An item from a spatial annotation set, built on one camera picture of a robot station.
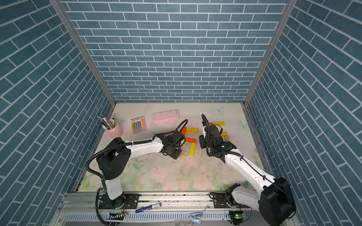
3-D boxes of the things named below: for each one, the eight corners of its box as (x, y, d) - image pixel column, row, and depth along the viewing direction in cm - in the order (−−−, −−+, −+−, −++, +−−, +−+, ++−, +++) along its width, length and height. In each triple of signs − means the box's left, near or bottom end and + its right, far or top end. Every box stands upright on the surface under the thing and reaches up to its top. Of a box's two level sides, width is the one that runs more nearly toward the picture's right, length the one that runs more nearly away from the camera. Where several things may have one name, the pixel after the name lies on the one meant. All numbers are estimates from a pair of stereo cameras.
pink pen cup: (109, 136, 101) (103, 128, 94) (121, 127, 106) (115, 119, 98) (115, 141, 99) (109, 133, 91) (126, 132, 103) (121, 124, 96)
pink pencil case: (153, 125, 109) (153, 123, 106) (153, 115, 115) (152, 112, 113) (180, 121, 111) (180, 119, 109) (178, 111, 118) (178, 109, 116)
